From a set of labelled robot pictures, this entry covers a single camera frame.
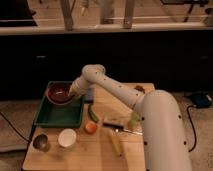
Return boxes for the dark red grapes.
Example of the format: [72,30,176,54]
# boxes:
[134,85,145,93]

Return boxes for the black floor cable left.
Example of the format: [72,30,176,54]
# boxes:
[0,113,31,144]

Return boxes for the black handled knife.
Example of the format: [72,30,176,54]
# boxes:
[103,123,143,136]

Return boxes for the orange fruit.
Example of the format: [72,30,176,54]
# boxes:
[84,121,97,134]

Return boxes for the yellow banana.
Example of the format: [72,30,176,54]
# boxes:
[108,130,122,156]

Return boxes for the black floor cable right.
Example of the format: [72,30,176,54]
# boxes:
[186,104,198,153]

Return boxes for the white bowl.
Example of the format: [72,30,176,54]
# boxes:
[58,129,77,148]

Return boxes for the black floor cable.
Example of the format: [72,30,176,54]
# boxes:
[186,104,198,153]
[0,113,31,144]

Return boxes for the small metal cup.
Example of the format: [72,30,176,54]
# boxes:
[33,134,49,152]

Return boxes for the orange bowl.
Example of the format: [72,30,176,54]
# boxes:
[45,88,72,105]

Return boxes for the dark red bowl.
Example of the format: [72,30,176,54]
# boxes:
[46,82,71,103]

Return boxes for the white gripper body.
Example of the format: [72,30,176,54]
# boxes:
[69,77,89,99]

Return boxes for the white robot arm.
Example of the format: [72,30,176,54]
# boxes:
[69,64,192,171]

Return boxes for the blue sponge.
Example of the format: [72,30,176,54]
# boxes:
[85,88,94,103]

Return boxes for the green plastic tray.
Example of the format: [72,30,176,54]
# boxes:
[33,81,87,129]

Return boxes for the green cucumber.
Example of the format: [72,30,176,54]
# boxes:
[88,104,99,123]

